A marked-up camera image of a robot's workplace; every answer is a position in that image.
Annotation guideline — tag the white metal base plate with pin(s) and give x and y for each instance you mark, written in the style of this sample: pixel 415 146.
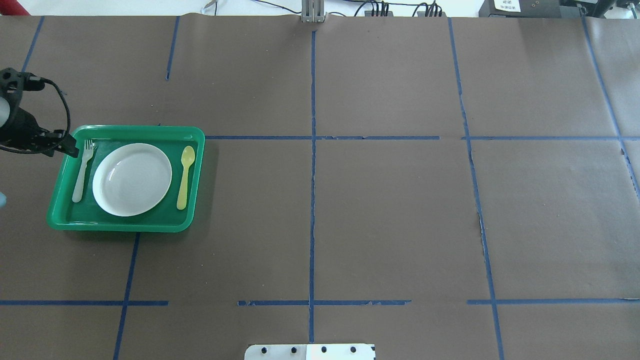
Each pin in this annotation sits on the white metal base plate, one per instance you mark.
pixel 311 351

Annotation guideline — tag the pale green plastic fork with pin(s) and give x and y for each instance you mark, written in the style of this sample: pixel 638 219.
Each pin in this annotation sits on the pale green plastic fork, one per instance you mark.
pixel 87 155

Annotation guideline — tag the black device box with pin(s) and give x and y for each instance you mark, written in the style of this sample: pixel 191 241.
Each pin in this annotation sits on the black device box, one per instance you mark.
pixel 543 9

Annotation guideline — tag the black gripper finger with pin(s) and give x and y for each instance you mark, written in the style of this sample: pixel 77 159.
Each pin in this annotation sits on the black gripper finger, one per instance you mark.
pixel 58 135
pixel 69 149

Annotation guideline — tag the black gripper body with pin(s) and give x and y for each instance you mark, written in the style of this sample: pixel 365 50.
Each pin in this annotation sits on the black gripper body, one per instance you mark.
pixel 21 131

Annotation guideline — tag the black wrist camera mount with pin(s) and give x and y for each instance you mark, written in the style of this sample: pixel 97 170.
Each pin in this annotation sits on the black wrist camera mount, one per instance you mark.
pixel 14 83

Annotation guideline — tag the red object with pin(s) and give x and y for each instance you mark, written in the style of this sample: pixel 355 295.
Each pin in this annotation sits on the red object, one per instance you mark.
pixel 13 8

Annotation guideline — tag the white round plate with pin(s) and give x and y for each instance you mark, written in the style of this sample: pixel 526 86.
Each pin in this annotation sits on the white round plate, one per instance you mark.
pixel 132 180

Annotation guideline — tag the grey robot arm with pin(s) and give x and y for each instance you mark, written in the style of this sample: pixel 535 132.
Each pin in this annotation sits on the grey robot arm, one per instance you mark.
pixel 7 110

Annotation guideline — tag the yellow plastic spoon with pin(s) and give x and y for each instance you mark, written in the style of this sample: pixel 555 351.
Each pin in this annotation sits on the yellow plastic spoon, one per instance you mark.
pixel 187 159

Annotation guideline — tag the green plastic tray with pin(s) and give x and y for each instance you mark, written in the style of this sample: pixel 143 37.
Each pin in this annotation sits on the green plastic tray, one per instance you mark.
pixel 86 215

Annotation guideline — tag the grey aluminium bracket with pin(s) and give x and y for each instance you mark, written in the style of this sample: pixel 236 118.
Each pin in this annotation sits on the grey aluminium bracket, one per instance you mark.
pixel 313 11

